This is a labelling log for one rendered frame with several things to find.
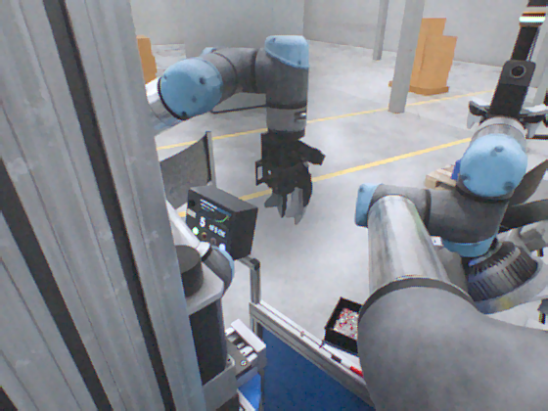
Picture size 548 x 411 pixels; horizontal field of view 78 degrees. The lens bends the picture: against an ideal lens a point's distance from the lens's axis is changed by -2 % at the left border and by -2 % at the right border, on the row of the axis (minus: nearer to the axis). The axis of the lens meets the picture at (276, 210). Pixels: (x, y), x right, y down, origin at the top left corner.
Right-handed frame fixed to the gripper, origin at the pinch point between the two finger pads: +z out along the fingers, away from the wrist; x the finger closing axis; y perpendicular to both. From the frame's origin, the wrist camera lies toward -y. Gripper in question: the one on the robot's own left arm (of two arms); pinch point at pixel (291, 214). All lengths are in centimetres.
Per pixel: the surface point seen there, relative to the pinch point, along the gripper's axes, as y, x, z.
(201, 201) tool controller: -10, -50, 20
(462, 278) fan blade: -35, 31, 23
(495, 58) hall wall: -1418, -263, 117
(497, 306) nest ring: -47, 41, 36
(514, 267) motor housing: -54, 41, 26
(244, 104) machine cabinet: -420, -473, 131
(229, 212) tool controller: -10.7, -34.9, 18.7
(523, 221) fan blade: -57, 38, 13
